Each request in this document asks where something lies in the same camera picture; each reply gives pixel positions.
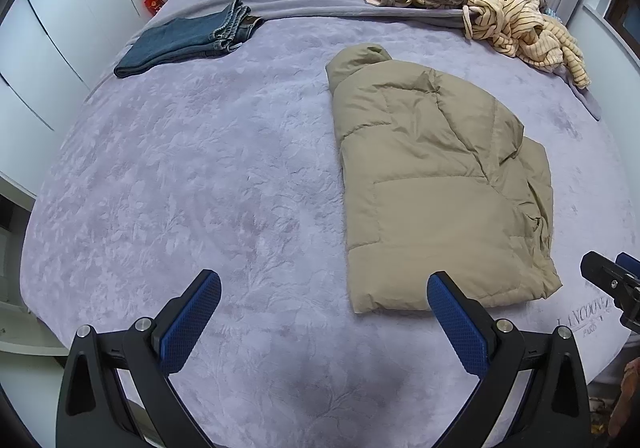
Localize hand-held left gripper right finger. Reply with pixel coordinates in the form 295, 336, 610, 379
426, 270, 593, 448

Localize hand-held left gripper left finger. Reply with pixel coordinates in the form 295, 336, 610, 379
57, 269, 222, 448

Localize khaki puffer jacket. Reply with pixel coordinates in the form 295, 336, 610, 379
325, 42, 563, 315

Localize purple embossed bedspread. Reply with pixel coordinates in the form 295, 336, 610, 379
20, 2, 633, 448

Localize white bedside furniture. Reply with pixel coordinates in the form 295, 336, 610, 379
0, 298, 68, 359

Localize white window sill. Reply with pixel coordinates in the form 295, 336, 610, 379
570, 0, 640, 78

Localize cream striped fleece garment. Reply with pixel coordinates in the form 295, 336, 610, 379
461, 0, 592, 88

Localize folded blue jeans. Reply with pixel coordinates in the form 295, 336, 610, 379
113, 0, 264, 78

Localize white wardrobe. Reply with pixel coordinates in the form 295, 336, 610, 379
0, 0, 146, 199

